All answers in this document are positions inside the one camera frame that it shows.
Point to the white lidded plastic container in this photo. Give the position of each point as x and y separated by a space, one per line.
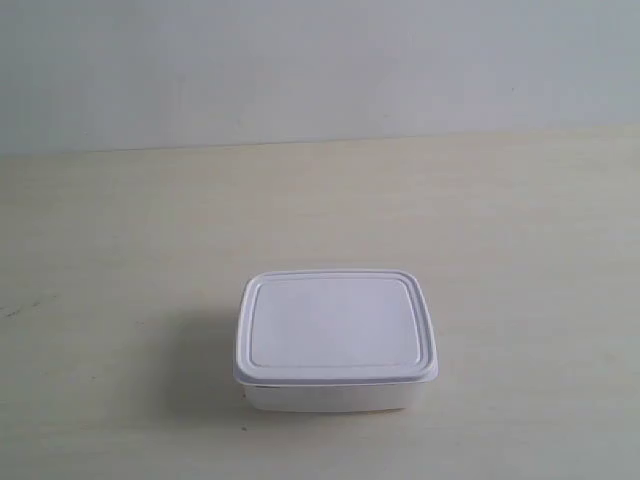
334 341

